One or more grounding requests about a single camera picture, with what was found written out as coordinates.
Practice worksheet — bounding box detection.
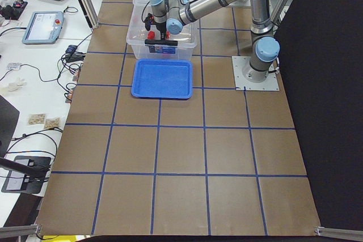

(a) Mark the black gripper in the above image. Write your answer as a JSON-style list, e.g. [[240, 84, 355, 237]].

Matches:
[[157, 22, 167, 40]]

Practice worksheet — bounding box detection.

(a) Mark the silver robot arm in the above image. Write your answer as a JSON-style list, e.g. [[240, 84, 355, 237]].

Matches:
[[142, 0, 280, 83]]

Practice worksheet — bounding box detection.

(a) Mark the clear plastic storage box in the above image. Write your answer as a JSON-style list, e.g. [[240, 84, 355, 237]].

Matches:
[[126, 6, 198, 60]]

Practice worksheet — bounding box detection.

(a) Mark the blue plastic tray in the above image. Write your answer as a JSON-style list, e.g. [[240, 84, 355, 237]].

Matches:
[[131, 59, 193, 100]]

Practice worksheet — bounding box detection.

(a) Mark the blue usb hub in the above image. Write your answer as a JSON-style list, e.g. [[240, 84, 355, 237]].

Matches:
[[65, 45, 78, 54]]

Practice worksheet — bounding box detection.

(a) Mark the near teach pendant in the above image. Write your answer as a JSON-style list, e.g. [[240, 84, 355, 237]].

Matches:
[[22, 11, 64, 45]]

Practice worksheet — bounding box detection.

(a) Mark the bag of small parts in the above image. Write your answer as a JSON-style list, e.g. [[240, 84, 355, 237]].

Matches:
[[27, 113, 46, 125]]

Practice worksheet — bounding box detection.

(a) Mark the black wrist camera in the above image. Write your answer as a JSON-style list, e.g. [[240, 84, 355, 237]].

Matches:
[[143, 13, 155, 31]]

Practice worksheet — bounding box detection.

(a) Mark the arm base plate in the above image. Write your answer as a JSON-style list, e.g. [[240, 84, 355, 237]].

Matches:
[[232, 56, 280, 91]]

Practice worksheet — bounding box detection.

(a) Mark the black camera stand base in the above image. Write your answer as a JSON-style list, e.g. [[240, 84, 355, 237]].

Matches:
[[1, 155, 51, 194]]

